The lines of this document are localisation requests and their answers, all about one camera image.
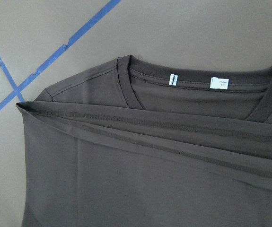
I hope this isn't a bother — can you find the crossing blue tape line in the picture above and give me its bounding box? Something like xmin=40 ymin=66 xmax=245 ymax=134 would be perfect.
xmin=0 ymin=57 xmax=24 ymax=102

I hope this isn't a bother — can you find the long blue tape line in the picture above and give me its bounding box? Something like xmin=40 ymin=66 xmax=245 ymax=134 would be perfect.
xmin=0 ymin=0 xmax=120 ymax=111

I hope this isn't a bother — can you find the dark brown t-shirt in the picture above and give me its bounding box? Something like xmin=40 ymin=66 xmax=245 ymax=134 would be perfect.
xmin=16 ymin=55 xmax=272 ymax=227

